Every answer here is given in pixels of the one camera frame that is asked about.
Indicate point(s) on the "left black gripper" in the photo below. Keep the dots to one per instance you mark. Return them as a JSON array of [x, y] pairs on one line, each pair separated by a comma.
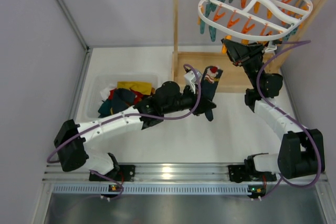
[[200, 102]]

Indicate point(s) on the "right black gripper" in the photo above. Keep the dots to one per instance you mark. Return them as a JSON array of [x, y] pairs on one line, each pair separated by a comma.
[[252, 56]]

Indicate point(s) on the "navy sock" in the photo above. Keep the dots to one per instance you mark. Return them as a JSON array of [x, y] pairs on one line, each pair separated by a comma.
[[209, 84], [118, 101]]

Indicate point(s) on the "yellow sock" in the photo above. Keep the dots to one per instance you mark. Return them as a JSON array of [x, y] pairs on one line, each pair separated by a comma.
[[144, 88]]

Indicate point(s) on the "white round clip hanger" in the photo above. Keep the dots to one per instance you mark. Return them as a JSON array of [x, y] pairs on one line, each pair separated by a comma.
[[249, 21]]

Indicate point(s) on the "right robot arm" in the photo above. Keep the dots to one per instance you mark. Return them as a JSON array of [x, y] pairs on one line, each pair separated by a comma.
[[301, 150]]

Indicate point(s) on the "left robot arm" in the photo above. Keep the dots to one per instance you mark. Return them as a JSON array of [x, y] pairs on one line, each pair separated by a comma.
[[77, 144]]

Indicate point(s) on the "wooden hanger rack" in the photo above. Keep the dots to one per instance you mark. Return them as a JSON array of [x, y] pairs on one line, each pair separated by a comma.
[[235, 80]]

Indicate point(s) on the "white plastic basket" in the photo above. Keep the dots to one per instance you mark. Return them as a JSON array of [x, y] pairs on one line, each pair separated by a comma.
[[109, 94]]

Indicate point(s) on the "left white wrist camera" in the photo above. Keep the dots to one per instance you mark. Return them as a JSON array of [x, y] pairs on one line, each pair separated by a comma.
[[190, 79]]

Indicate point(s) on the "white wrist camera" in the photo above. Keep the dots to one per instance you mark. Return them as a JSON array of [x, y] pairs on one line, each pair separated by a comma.
[[190, 79], [271, 46]]

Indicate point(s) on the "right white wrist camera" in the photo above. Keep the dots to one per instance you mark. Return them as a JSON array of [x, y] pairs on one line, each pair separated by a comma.
[[271, 46]]

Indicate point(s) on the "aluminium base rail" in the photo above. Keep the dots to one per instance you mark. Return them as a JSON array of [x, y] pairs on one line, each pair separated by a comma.
[[158, 179]]

